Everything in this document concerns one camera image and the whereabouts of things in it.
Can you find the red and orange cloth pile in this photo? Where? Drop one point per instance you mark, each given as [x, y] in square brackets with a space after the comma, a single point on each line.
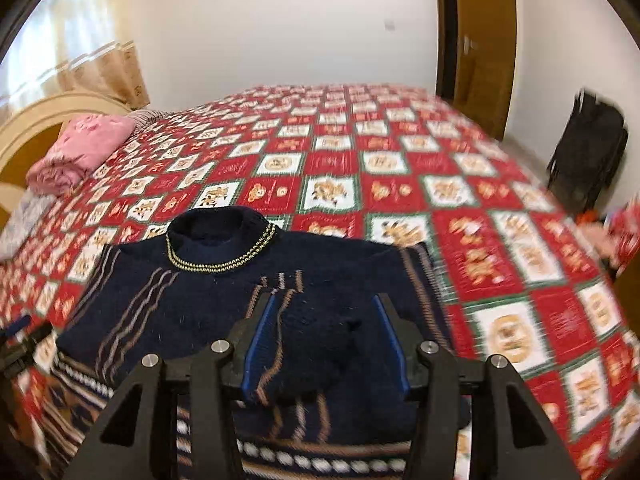
[617, 240]

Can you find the red printed blanket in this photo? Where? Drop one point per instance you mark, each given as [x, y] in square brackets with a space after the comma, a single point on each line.
[450, 170]

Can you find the pink folded cloth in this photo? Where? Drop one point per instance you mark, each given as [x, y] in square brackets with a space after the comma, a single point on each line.
[85, 147]

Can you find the navy knitted sweater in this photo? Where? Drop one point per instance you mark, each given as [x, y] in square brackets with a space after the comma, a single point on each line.
[200, 300]

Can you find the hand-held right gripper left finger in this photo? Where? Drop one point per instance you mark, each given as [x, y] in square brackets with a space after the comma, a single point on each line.
[256, 355]

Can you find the grey patterned cloth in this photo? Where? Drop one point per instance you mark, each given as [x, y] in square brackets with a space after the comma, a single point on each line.
[25, 222]

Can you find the beige curtain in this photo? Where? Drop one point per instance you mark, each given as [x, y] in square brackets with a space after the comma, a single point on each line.
[90, 35]

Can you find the black bag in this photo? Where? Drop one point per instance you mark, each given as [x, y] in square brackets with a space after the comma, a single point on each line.
[590, 155]

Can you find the cream wooden headboard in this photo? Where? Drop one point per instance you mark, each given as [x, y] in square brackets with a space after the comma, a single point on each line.
[30, 125]

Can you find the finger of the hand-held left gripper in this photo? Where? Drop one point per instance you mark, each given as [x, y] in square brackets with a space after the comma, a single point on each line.
[27, 342]

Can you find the brown wooden door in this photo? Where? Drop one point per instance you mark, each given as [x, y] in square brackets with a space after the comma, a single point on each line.
[485, 35]

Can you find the striped pillow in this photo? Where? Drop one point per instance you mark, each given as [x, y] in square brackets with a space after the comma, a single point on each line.
[145, 116]

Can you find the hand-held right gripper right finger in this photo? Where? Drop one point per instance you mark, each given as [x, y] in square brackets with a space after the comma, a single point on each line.
[397, 355]

